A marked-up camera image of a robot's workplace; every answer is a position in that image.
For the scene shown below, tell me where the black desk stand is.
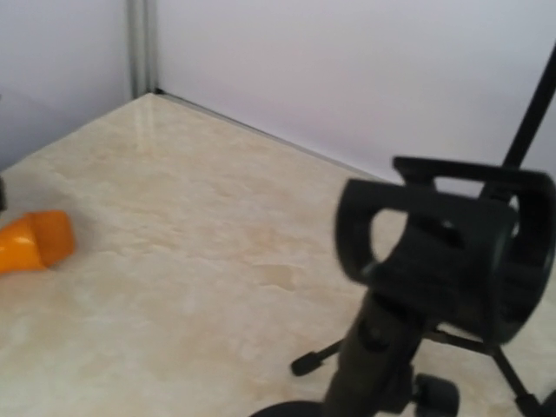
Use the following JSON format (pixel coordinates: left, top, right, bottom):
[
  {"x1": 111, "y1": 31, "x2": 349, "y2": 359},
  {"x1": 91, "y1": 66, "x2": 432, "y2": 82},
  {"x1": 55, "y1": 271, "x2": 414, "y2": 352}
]
[{"x1": 261, "y1": 59, "x2": 555, "y2": 416}]

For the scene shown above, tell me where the orange microphone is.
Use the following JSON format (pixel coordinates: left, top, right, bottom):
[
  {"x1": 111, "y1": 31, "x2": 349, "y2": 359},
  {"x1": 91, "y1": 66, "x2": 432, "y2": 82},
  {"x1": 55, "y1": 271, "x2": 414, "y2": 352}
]
[{"x1": 1, "y1": 210, "x2": 76, "y2": 275}]

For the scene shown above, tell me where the aluminium corner frame post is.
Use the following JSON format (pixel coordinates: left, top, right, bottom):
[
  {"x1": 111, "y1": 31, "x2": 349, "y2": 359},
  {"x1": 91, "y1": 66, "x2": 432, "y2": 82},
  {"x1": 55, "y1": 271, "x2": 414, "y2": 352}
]
[{"x1": 125, "y1": 0, "x2": 158, "y2": 99}]

